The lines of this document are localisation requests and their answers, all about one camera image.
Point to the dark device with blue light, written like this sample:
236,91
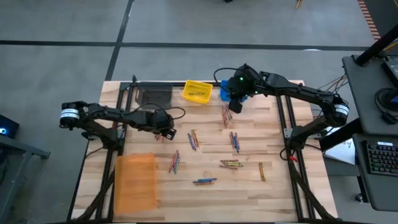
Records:
11,126

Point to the dark grey plastic bin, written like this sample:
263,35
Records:
155,93

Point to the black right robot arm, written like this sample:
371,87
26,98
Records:
298,90

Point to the small black caster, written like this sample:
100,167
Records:
359,198

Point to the brown crayon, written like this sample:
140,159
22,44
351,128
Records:
229,160

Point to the grey desk top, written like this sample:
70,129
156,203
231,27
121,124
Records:
363,99

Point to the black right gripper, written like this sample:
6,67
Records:
245,82

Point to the grey keyboard shelf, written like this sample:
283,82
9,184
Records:
382,193

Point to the grey metal stand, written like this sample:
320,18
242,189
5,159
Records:
31,150

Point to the red-orange crayon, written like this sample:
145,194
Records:
172,161

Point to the orange translucent plastic bin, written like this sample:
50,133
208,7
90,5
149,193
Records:
135,186

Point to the blue plastic basket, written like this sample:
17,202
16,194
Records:
223,93

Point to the red crayon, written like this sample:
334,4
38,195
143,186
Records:
228,167
159,138

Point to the backlit black keyboard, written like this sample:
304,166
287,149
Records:
384,158

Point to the thick black pole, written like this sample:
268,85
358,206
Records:
376,46
342,134

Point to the orange crayon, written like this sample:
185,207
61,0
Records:
262,171
196,139
225,120
204,183
232,140

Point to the yellow-green crayon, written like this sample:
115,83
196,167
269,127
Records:
234,164

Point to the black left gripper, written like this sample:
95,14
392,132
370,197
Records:
160,119

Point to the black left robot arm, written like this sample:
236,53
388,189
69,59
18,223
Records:
105,113

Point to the small red tag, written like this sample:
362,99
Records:
293,158

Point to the blue crayon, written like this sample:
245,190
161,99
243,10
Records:
191,142
206,180
236,143
177,165

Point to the white paper sheet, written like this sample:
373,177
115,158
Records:
342,152

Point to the yellow plastic basket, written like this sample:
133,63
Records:
194,85

